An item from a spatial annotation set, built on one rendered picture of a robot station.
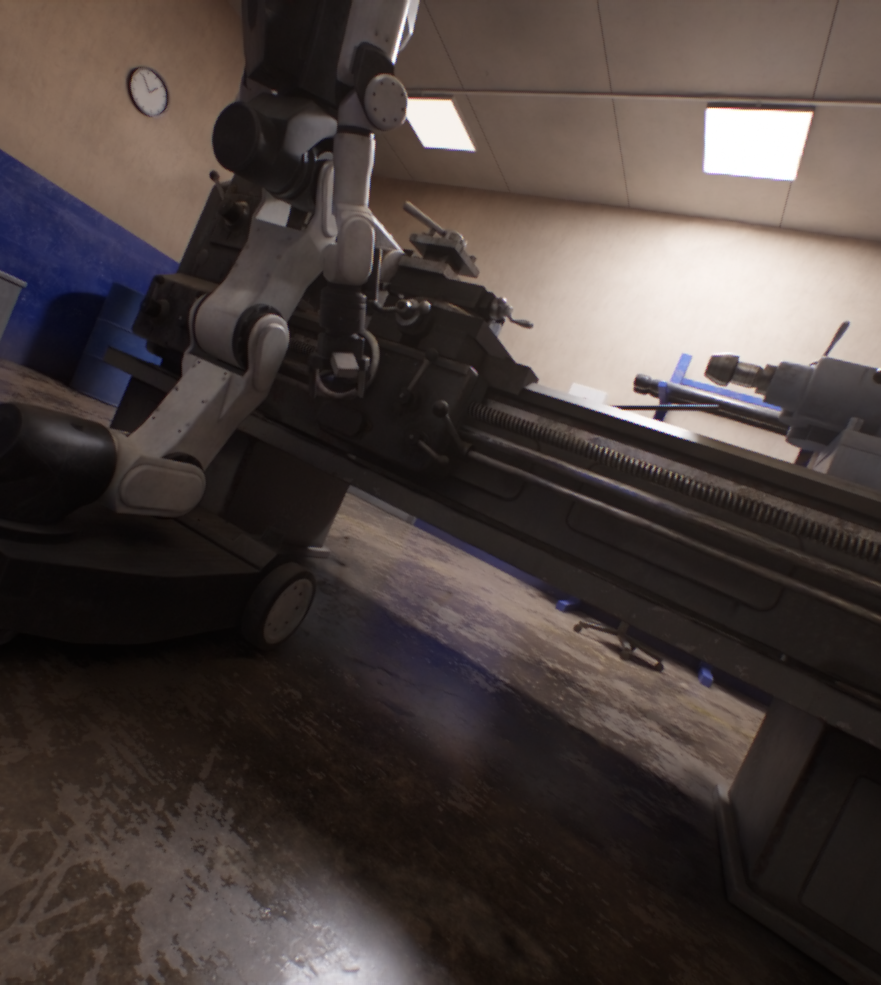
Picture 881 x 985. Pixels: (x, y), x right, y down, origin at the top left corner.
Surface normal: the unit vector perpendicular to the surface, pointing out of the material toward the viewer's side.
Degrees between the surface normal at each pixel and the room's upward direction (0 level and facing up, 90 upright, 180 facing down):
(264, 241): 81
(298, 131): 90
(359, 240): 99
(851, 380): 85
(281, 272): 90
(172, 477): 90
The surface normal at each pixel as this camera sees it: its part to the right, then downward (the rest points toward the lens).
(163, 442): -0.04, -0.61
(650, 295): -0.44, -0.17
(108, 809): 0.40, -0.91
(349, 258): 0.45, 0.40
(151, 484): 0.85, 0.39
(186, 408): -0.17, -0.42
